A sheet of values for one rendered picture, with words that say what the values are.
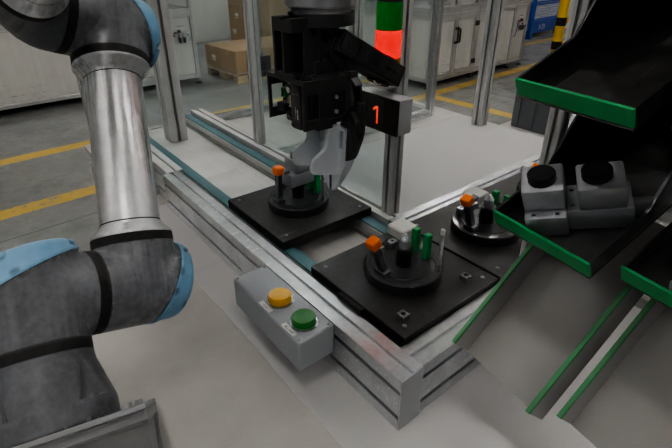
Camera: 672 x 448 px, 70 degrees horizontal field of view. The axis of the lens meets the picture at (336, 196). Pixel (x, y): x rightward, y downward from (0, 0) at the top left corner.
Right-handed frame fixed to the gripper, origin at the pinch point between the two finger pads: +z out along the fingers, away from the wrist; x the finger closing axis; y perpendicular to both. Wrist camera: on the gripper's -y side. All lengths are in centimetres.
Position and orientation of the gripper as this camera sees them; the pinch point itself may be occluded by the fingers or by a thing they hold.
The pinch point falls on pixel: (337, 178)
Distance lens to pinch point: 60.3
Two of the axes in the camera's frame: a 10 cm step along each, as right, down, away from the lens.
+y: -7.8, 2.8, -5.6
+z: 0.0, 8.9, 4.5
